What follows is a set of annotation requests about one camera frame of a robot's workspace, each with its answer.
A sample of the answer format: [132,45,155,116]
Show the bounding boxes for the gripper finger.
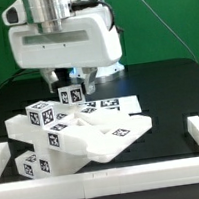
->
[40,68,59,93]
[82,67,98,95]

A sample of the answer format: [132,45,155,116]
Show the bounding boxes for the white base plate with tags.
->
[82,95,142,115]

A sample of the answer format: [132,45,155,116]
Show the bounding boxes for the white left fence wall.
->
[0,142,11,177]

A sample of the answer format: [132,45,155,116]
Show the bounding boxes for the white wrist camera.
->
[1,0,27,26]

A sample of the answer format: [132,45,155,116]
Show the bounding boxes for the white chair back frame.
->
[6,108,152,163]

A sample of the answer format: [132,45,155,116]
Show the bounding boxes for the white tagged cube nut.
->
[58,84,85,105]
[25,101,55,128]

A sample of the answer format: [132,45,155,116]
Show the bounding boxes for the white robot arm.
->
[2,0,122,95]

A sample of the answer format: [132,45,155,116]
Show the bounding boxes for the white front fence wall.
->
[0,157,199,199]

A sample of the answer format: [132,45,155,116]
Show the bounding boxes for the black cables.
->
[0,65,44,96]

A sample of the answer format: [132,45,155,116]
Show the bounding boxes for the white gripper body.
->
[9,7,122,69]

